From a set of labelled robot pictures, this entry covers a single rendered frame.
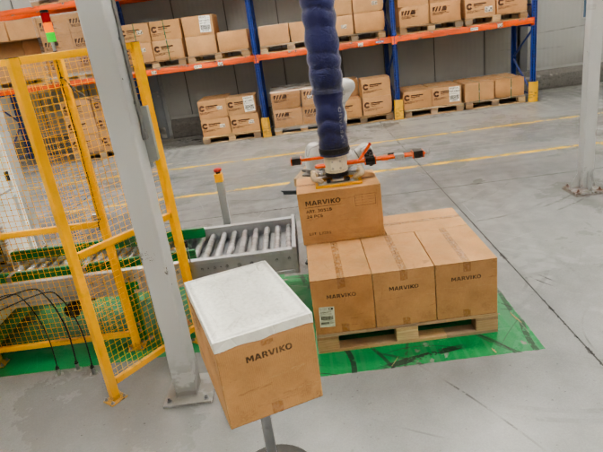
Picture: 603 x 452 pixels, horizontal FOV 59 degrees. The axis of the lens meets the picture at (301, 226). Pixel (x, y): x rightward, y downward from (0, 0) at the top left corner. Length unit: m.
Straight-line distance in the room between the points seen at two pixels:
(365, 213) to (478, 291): 0.95
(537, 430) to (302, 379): 1.38
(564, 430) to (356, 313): 1.33
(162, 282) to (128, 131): 0.86
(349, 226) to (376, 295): 0.66
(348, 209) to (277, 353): 1.93
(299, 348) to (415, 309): 1.57
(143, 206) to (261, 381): 1.27
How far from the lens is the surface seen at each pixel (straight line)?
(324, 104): 3.82
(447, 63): 12.81
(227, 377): 2.14
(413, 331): 3.70
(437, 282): 3.56
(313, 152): 4.64
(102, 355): 3.59
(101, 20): 2.90
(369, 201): 3.89
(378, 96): 11.24
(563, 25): 13.65
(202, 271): 3.94
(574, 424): 3.23
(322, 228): 3.93
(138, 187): 2.99
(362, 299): 3.52
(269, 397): 2.25
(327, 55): 3.77
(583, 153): 6.39
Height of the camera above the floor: 2.08
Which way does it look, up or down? 21 degrees down
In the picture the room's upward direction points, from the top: 8 degrees counter-clockwise
